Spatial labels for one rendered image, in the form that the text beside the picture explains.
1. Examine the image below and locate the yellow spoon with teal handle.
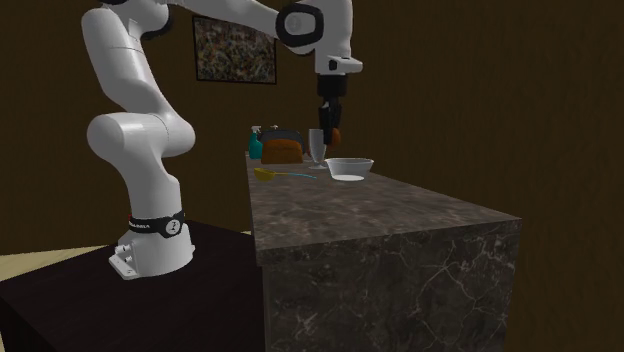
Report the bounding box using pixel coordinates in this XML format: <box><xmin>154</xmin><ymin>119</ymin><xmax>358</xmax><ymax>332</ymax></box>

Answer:
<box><xmin>253</xmin><ymin>167</ymin><xmax>318</xmax><ymax>184</ymax></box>

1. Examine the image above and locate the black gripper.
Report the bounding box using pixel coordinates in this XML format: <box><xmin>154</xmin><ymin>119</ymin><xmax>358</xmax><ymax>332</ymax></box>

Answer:
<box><xmin>316</xmin><ymin>73</ymin><xmax>350</xmax><ymax>146</ymax></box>

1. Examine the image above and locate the framed speckled wall picture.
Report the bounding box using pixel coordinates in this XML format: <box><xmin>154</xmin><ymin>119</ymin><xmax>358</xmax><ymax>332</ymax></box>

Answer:
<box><xmin>192</xmin><ymin>14</ymin><xmax>278</xmax><ymax>86</ymax></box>

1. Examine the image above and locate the dark robot stand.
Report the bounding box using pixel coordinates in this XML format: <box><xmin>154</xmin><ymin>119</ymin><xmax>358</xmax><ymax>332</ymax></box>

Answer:
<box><xmin>0</xmin><ymin>220</ymin><xmax>267</xmax><ymax>352</ymax></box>

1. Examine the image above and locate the teal spray bottle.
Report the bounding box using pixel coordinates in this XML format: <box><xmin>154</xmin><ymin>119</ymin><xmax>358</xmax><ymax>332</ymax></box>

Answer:
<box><xmin>247</xmin><ymin>125</ymin><xmax>264</xmax><ymax>161</ymax></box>

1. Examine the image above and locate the white bowl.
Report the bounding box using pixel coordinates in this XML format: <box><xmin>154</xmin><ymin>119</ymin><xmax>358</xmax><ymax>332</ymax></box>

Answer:
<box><xmin>324</xmin><ymin>157</ymin><xmax>376</xmax><ymax>183</ymax></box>

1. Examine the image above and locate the clear stemmed glass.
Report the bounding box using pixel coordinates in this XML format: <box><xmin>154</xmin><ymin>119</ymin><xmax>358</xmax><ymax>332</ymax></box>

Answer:
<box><xmin>307</xmin><ymin>128</ymin><xmax>328</xmax><ymax>171</ymax></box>

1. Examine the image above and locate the brown bread loaf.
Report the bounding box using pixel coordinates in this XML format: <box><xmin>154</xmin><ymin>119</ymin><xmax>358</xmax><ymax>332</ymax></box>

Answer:
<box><xmin>260</xmin><ymin>138</ymin><xmax>305</xmax><ymax>165</ymax></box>

